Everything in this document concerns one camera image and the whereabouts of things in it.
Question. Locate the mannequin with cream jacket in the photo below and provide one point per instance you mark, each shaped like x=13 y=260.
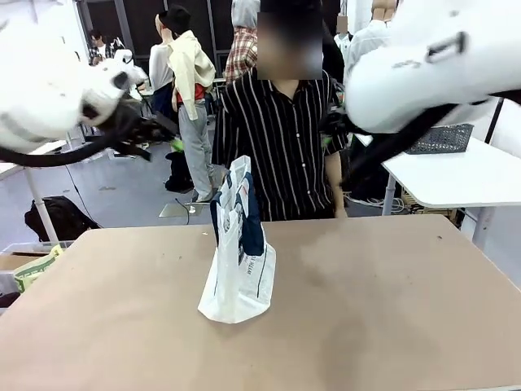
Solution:
x=191 y=106

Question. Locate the person's left forearm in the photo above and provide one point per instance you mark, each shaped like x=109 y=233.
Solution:
x=337 y=179

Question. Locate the person's left hand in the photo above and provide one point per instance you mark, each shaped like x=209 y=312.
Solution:
x=341 y=212

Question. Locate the background seated person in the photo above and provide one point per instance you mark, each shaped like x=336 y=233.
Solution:
x=98 y=47

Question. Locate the white table with pole leg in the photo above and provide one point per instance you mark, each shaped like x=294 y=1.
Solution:
x=36 y=191

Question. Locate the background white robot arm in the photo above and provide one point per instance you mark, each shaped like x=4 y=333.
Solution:
x=124 y=53

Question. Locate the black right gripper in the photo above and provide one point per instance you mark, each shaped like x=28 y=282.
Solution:
x=335 y=126

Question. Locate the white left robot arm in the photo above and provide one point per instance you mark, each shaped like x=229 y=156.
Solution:
x=45 y=81

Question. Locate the white side table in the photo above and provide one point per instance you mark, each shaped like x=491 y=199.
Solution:
x=456 y=179

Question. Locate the clear plastic storage bin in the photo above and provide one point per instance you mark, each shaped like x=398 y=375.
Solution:
x=12 y=252

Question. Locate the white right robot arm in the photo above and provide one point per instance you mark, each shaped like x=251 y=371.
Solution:
x=427 y=61

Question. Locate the mannequin with plaid shirt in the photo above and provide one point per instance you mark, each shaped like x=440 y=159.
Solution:
x=240 y=57

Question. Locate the green printed paper bag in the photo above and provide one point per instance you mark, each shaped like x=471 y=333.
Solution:
x=34 y=269

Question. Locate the black backpack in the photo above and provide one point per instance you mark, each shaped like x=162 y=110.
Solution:
x=57 y=220

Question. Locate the person in striped shirt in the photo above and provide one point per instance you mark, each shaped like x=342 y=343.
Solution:
x=281 y=155

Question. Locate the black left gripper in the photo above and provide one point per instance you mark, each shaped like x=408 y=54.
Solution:
x=142 y=126

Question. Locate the person's right hand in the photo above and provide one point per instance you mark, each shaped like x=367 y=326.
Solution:
x=227 y=177

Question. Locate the grey mesh plastic basket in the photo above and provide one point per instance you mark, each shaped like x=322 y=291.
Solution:
x=441 y=139

